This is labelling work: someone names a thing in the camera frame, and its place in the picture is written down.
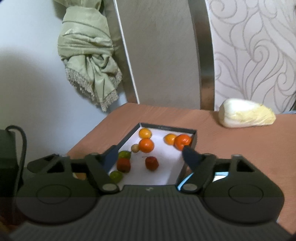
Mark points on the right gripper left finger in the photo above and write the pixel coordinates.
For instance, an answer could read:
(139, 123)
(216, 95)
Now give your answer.
(98, 167)

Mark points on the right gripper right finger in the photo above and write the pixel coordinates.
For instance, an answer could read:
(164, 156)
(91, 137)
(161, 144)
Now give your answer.
(202, 167)

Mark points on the green lime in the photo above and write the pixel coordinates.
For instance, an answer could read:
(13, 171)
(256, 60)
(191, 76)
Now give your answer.
(116, 176)
(124, 154)

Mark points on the dark red apple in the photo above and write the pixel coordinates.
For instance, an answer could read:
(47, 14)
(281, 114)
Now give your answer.
(123, 165)

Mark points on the large orange tangerine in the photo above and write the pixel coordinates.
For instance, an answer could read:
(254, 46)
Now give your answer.
(181, 141)

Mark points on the small yellow orange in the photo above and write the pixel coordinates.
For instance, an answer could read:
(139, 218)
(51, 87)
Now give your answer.
(144, 133)
(169, 139)

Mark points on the orange tangerine with stem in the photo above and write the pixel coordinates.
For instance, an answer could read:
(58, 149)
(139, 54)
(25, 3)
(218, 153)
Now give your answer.
(146, 145)

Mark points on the red apple with stem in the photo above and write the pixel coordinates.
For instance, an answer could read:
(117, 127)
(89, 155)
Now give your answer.
(151, 163)

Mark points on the small tan round fruit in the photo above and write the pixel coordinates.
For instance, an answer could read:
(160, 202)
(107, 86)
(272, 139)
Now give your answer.
(135, 148)

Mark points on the black shallow box tray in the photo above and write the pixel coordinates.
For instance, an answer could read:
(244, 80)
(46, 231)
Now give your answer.
(171, 168)

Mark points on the napa cabbage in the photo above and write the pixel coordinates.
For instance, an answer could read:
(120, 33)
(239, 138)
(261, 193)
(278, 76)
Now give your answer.
(240, 113)

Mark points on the brown table mat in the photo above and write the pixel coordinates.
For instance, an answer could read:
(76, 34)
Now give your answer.
(270, 148)

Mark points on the green tied curtain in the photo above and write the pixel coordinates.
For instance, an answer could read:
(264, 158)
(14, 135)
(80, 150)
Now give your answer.
(86, 49)

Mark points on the grey cabinet door panel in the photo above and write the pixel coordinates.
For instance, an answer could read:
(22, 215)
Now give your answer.
(156, 49)

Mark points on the white swirl pattern panel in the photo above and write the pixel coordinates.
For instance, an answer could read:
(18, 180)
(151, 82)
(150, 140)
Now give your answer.
(254, 51)

